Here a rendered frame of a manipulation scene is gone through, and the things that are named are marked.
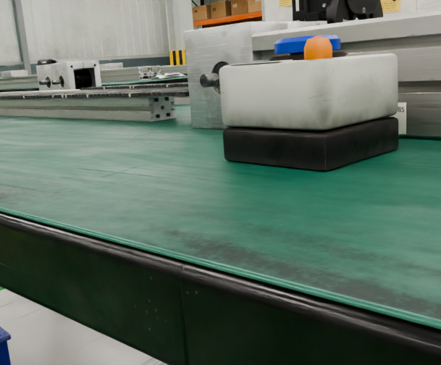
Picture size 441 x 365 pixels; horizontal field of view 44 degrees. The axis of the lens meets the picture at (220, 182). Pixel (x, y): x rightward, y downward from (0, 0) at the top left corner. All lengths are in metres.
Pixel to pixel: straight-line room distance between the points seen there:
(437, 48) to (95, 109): 0.50
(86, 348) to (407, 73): 1.09
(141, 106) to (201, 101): 0.16
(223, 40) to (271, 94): 0.20
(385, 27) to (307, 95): 0.13
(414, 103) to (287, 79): 0.12
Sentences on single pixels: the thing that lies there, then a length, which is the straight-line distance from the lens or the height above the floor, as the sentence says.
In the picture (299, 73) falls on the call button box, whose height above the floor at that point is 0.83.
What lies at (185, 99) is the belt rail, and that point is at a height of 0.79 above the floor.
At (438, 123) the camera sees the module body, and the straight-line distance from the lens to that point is 0.39.
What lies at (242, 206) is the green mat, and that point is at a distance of 0.24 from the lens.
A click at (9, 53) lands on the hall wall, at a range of 12.69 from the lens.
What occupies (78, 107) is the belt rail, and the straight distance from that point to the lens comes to 0.81.
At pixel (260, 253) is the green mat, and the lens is 0.18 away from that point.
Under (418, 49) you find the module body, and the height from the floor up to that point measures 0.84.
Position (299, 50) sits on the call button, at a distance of 0.33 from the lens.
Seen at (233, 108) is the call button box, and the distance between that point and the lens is 0.33.
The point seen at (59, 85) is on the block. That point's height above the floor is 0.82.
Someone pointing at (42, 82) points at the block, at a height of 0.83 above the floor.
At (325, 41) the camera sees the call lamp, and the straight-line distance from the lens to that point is 0.30.
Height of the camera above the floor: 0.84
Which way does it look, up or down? 12 degrees down
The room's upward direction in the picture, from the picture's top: 4 degrees counter-clockwise
